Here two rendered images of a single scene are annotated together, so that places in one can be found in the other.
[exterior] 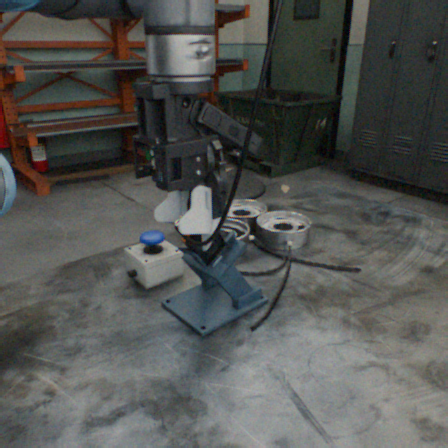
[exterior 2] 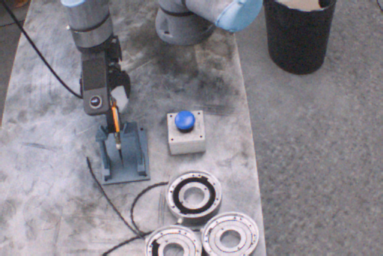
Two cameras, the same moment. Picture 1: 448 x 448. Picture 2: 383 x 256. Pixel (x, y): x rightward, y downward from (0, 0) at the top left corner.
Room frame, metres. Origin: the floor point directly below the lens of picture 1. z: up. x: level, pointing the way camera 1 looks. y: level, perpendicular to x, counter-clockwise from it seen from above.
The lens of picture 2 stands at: (1.04, -0.34, 1.72)
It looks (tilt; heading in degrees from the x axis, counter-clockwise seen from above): 55 degrees down; 131
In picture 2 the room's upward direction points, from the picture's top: 8 degrees counter-clockwise
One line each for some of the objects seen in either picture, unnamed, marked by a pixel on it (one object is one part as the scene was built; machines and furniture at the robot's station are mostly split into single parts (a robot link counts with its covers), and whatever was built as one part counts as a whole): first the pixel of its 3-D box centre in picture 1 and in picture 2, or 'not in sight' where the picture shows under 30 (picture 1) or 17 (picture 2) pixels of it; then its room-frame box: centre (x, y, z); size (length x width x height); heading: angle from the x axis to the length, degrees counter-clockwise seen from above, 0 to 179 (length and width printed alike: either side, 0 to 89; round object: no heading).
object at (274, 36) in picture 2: not in sight; (298, 19); (0.41, 1.15, 0.21); 0.34 x 0.34 x 0.43
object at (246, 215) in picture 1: (241, 216); (230, 240); (0.82, -0.04, 0.82); 0.10 x 0.10 x 0.04
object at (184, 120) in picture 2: (152, 247); (185, 124); (0.62, 0.12, 0.85); 0.04 x 0.04 x 0.05
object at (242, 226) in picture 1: (221, 238); (194, 197); (0.71, 0.00, 0.82); 0.10 x 0.10 x 0.04
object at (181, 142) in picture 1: (179, 134); (99, 54); (0.50, 0.05, 1.06); 0.09 x 0.08 x 0.12; 131
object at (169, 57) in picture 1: (182, 58); (89, 26); (0.50, 0.05, 1.14); 0.08 x 0.08 x 0.05
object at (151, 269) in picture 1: (150, 261); (186, 129); (0.62, 0.12, 0.82); 0.08 x 0.07 x 0.05; 128
